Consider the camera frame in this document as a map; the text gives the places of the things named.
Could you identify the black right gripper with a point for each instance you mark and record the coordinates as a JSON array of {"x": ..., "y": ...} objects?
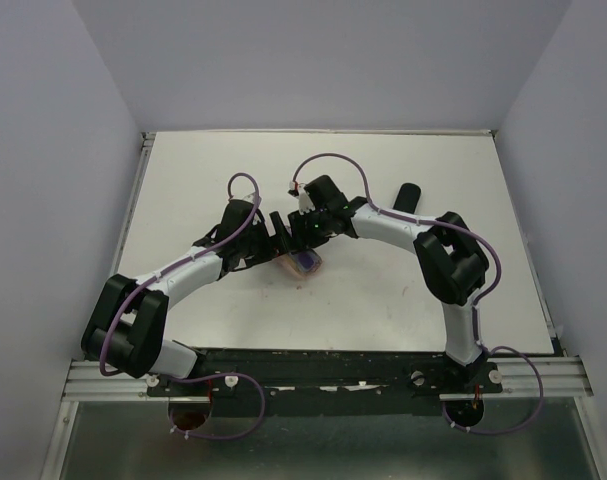
[{"x": 296, "y": 227}]

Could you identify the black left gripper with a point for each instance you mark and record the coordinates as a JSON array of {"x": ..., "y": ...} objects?
[{"x": 273, "y": 245}]

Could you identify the pink glasses case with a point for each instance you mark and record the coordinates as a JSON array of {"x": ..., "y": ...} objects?
[{"x": 285, "y": 262}]

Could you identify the purple sunglasses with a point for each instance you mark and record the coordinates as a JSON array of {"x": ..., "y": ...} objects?
[{"x": 305, "y": 262}]

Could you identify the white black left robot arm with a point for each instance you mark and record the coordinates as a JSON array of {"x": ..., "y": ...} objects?
[{"x": 126, "y": 328}]

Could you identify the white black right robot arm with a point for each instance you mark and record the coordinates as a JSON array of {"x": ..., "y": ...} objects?
[{"x": 452, "y": 263}]

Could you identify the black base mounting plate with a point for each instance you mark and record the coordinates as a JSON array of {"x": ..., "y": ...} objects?
[{"x": 312, "y": 383}]

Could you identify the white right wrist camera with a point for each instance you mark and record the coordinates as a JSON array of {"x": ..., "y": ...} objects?
[{"x": 297, "y": 191}]

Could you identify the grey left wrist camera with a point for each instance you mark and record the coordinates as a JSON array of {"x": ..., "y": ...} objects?
[{"x": 249, "y": 198}]

